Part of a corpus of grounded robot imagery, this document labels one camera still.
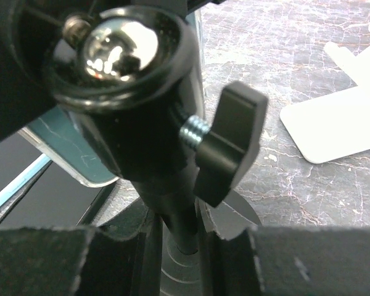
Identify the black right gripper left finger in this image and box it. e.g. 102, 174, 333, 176
0, 203, 162, 295

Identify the black round stand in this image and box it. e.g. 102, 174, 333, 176
0, 0, 269, 296

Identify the white phone stand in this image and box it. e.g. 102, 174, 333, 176
280, 23, 370, 164

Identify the light blue phone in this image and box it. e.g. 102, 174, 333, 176
0, 154, 51, 207

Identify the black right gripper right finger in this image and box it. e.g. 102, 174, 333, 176
195, 197, 370, 296

